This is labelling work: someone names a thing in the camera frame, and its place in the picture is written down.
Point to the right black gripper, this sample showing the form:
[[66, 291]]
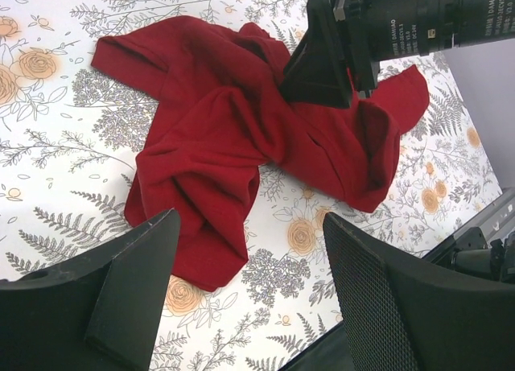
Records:
[[333, 58]]

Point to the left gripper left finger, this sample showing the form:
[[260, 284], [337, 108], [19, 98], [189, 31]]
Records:
[[97, 311]]

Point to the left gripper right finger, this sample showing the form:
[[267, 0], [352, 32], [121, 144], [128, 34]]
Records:
[[401, 312]]

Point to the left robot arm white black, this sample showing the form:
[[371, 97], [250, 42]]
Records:
[[479, 242]]

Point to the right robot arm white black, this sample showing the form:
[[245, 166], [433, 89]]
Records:
[[403, 28]]

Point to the floral table mat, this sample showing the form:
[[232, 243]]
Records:
[[69, 137]]

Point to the red t shirt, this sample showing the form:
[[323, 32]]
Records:
[[220, 117]]

